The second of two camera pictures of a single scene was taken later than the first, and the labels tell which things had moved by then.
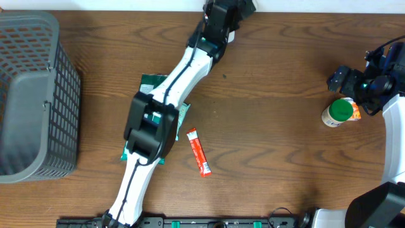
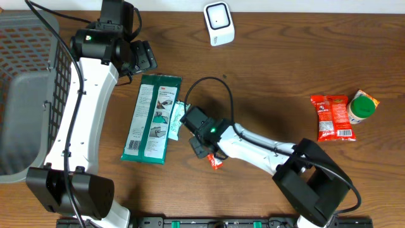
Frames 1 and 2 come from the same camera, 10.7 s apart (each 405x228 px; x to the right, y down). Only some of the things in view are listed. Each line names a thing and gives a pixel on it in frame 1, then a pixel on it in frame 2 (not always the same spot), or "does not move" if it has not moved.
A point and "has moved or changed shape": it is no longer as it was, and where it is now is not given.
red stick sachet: [204, 167] -> [215, 163]
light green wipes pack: [185, 108] does not move
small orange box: [356, 113] has moved or changed shape
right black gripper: [347, 88] -> [194, 142]
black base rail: [190, 222] does not move
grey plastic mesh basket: [40, 100] does not move
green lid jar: [338, 111] -> [360, 108]
